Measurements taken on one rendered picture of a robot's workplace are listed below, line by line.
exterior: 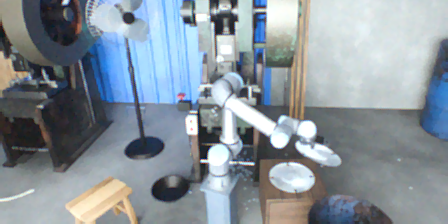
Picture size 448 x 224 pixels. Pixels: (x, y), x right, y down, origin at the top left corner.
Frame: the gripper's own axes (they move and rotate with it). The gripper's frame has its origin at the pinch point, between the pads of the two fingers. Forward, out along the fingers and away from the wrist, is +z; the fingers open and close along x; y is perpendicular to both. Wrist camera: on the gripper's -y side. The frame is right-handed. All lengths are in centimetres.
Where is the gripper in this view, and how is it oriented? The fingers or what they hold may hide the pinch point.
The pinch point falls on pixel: (314, 144)
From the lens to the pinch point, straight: 193.0
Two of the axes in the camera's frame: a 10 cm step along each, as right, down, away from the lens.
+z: 3.1, 3.6, 8.8
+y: -9.2, -1.3, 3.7
